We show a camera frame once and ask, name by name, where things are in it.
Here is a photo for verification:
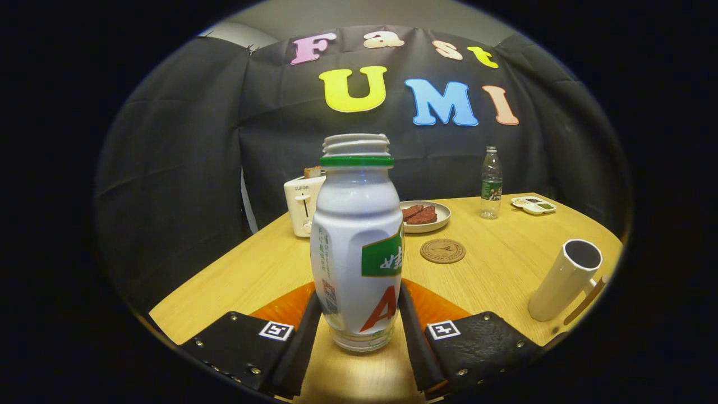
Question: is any round cork coaster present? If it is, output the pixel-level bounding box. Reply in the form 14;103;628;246
420;238;466;264

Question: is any white juice bottle green label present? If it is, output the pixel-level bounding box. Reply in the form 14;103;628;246
310;133;406;353

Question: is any white divided snack dish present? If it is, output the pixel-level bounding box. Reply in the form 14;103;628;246
510;196;557;215

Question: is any white cup wooden handle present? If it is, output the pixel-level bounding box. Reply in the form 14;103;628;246
527;238;609;326

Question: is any black backdrop cloth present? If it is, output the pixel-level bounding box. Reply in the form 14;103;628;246
94;25;632;315

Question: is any white toaster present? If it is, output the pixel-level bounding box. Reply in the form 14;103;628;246
283;175;327;238

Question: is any wooden table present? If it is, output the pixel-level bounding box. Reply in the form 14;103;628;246
149;192;624;404

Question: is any grey round plate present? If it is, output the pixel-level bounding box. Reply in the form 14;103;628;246
399;200;452;234

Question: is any clear plastic water bottle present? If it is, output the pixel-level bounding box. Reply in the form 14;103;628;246
480;146;503;220

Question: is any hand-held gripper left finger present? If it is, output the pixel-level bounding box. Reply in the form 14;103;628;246
179;281;323;400

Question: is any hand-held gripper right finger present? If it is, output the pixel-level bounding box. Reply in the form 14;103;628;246
397;278;567;400

